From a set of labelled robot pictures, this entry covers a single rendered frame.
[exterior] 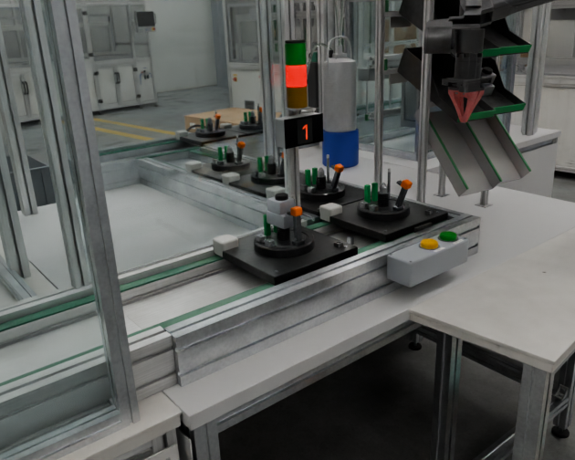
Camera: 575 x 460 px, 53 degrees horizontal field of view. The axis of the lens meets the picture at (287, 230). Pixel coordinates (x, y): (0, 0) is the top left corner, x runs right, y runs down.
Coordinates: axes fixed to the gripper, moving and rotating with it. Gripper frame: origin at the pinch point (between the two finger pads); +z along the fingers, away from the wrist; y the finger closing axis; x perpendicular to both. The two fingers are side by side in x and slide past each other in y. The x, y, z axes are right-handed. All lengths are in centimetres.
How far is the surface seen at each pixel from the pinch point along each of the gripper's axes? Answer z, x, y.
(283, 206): 16.5, -16.8, 40.0
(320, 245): 26.7, -12.9, 32.5
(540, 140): 39, -66, -161
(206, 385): 38, 2, 73
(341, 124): 20, -94, -51
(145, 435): 39, 6, 86
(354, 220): 26.7, -20.0, 14.6
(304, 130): 3.1, -28.2, 24.2
